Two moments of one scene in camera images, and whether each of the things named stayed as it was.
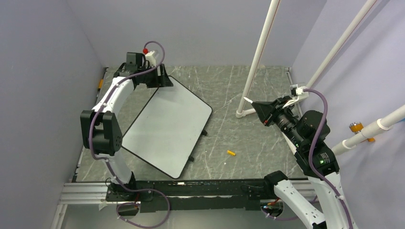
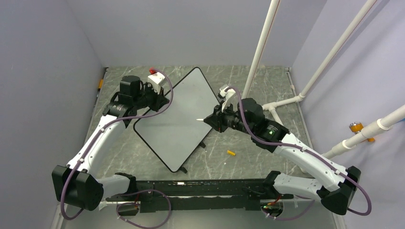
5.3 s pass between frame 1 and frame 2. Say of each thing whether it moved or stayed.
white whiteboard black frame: moved
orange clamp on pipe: stayed
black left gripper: moved
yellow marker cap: stayed
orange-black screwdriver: stayed
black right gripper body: moved
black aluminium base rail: stayed
